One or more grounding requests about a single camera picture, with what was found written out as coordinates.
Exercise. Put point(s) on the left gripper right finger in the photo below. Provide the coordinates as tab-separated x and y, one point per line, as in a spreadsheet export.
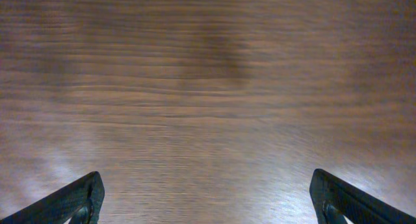
336	201

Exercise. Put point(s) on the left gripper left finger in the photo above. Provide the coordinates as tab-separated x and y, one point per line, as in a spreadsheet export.
77	202

